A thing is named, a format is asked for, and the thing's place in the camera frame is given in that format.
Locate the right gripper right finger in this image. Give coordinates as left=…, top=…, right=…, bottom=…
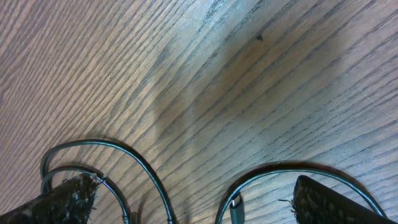
left=292, top=175, right=396, bottom=224

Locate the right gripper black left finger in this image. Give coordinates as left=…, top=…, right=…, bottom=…
left=1, top=174, right=98, bottom=224

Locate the black usb cable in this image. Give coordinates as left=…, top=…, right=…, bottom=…
left=39, top=139, right=177, bottom=224

